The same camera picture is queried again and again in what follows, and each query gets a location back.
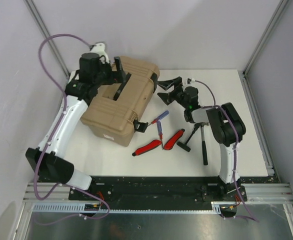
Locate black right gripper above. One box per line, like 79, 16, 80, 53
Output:
156, 76, 189, 109

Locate tan plastic tool box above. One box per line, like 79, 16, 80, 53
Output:
80, 56, 160, 147

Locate black rubber mallet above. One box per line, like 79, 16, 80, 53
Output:
177, 123, 203, 152

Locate black handled claw hammer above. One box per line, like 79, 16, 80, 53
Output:
200, 122, 209, 166

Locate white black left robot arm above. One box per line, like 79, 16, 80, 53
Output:
25, 52, 129, 200

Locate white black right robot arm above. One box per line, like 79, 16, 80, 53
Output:
157, 76, 246, 202

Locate blue handled screwdriver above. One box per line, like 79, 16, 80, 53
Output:
156, 120, 164, 149
148, 110, 169, 126

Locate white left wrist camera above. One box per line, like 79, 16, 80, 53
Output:
89, 42, 110, 63

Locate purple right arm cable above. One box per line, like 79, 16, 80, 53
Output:
186, 77, 260, 222

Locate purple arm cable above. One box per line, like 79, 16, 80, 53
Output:
186, 77, 260, 222
32, 33, 112, 222

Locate red handled pliers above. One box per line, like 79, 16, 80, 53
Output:
131, 128, 185, 157

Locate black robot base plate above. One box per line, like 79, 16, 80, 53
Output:
68, 174, 249, 204

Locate left aluminium frame post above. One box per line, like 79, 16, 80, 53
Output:
23, 0, 70, 78

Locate aluminium frame post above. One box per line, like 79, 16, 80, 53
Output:
23, 0, 70, 78
242, 0, 292, 77

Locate aluminium frame rail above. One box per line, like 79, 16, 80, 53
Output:
242, 183, 293, 204

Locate right aluminium frame post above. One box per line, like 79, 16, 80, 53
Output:
242, 0, 292, 77

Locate grey slotted cable duct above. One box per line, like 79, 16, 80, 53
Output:
32, 201, 237, 214

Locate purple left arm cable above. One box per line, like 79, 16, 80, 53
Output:
32, 33, 112, 222

